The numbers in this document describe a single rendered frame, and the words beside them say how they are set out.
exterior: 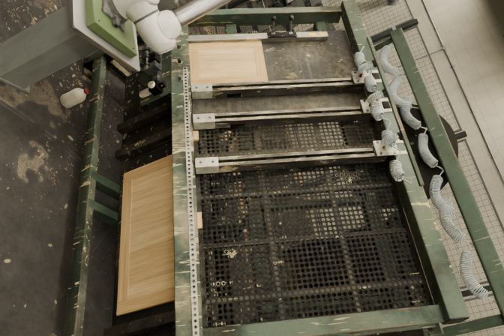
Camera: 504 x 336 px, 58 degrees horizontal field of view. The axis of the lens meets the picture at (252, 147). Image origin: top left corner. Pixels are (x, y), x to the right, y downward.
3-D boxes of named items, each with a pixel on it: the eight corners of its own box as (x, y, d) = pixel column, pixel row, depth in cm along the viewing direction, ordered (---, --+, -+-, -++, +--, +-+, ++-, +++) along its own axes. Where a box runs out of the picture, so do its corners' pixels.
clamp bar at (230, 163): (195, 161, 254) (193, 136, 234) (399, 149, 267) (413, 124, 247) (196, 177, 248) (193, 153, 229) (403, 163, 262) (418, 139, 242)
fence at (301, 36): (188, 40, 308) (188, 35, 304) (325, 35, 318) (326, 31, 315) (188, 45, 305) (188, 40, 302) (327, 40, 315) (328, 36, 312)
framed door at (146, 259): (125, 175, 299) (123, 173, 298) (196, 146, 281) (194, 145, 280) (118, 316, 250) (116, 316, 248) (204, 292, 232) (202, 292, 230)
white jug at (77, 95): (60, 92, 307) (82, 81, 300) (71, 100, 315) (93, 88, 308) (58, 103, 302) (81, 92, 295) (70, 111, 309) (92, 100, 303)
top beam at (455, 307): (338, 10, 334) (341, -1, 325) (352, 10, 335) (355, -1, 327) (440, 325, 212) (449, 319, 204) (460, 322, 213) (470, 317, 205)
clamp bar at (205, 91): (191, 89, 283) (189, 61, 263) (375, 81, 296) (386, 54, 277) (192, 101, 278) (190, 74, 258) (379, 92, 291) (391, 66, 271)
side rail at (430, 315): (203, 334, 210) (202, 328, 201) (430, 310, 222) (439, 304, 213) (204, 352, 205) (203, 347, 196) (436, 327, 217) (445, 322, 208)
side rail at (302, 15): (187, 22, 326) (187, 9, 317) (337, 17, 339) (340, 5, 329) (187, 27, 323) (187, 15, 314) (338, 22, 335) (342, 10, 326)
